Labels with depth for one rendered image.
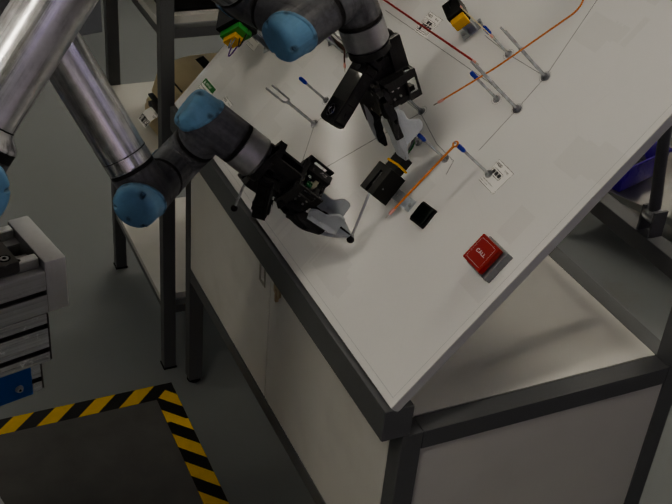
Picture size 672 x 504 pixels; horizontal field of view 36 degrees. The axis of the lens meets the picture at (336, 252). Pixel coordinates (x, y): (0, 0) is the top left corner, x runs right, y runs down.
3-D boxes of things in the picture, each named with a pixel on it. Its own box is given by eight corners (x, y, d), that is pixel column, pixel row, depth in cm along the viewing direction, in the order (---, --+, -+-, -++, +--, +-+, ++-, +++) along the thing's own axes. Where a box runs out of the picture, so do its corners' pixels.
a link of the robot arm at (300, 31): (252, 49, 163) (302, 12, 167) (299, 73, 157) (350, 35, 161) (239, 7, 157) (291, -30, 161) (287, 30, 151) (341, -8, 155)
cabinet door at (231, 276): (263, 396, 237) (271, 251, 216) (189, 268, 278) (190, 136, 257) (271, 394, 238) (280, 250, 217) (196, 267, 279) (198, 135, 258)
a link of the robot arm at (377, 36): (352, 39, 161) (327, 24, 167) (360, 64, 164) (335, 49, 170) (391, 16, 163) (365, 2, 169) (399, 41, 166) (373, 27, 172)
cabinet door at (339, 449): (365, 580, 196) (387, 423, 175) (261, 398, 237) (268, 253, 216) (377, 576, 197) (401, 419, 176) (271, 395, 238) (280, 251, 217)
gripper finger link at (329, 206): (365, 224, 179) (325, 193, 176) (344, 237, 184) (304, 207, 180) (370, 211, 181) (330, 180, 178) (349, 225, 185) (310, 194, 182)
